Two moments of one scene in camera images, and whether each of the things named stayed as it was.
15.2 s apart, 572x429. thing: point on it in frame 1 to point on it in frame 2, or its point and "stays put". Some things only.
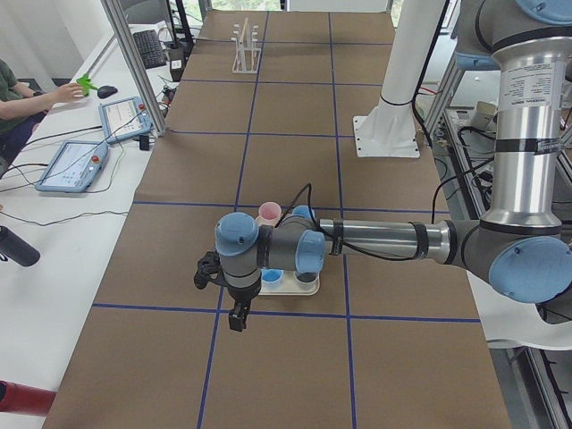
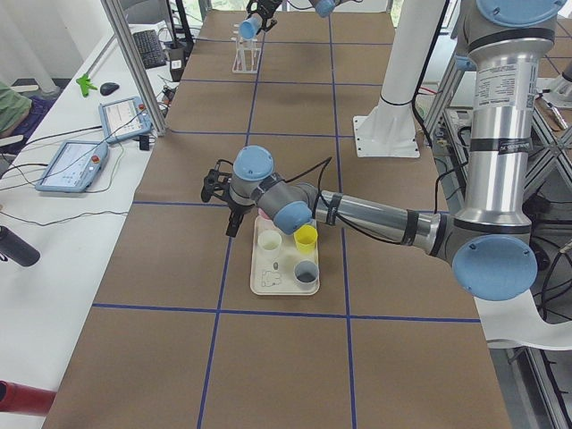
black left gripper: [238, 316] to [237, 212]
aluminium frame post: [134, 67] stays put
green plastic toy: [86, 84] stays put
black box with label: [176, 63] stays put
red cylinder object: [22, 399] stays put
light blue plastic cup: [271, 277] to [249, 27]
